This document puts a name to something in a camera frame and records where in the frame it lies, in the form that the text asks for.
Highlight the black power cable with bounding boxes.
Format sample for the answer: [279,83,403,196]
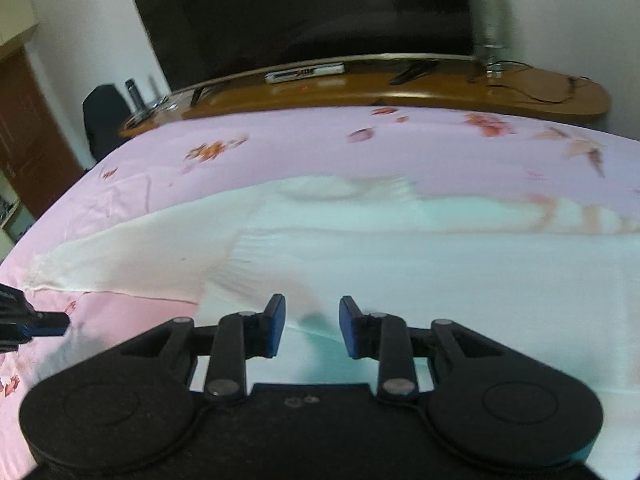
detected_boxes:
[470,58,594,105]

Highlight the clear glass table lamp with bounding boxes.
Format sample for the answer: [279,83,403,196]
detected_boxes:
[469,0,509,79]

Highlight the pink floral bed sheet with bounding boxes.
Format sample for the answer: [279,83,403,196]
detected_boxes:
[1,107,639,479]

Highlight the curved wooden tv console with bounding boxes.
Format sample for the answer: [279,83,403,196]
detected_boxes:
[119,54,612,139]

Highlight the silver set-top box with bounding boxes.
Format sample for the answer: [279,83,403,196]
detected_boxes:
[265,62,345,84]

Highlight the large black television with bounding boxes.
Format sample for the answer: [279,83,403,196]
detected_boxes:
[134,0,473,90]

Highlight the white knit sweater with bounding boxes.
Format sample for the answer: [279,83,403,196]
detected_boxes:
[24,177,639,390]

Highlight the brown wooden door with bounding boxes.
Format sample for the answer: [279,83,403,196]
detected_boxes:
[0,49,84,218]

